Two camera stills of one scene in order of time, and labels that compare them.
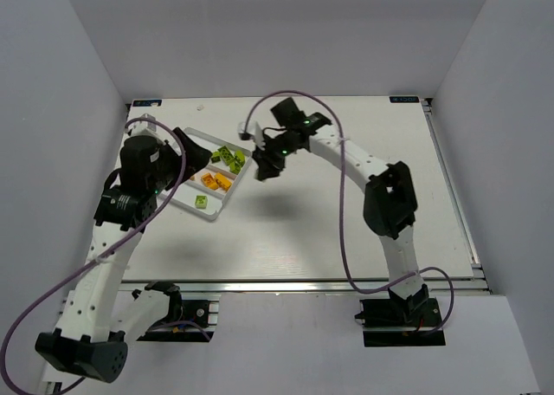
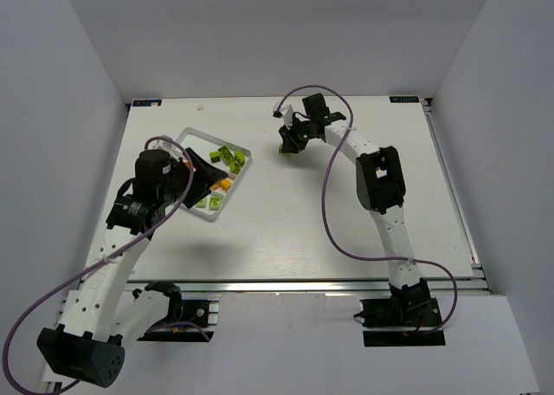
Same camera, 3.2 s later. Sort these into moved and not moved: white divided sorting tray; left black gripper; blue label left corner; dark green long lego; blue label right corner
Moved: left black gripper
Not moved: dark green long lego; blue label right corner; white divided sorting tray; blue label left corner
